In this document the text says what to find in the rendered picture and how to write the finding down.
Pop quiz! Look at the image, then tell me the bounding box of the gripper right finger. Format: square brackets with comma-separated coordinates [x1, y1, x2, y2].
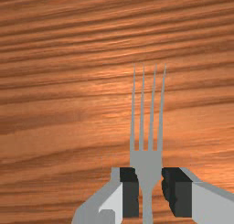
[160, 166, 234, 224]

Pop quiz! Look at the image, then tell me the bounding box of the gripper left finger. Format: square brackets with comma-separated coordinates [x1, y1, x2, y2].
[70, 166, 141, 224]

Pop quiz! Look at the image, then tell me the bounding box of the grey fork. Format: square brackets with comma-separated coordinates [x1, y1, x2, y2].
[129, 62, 167, 224]

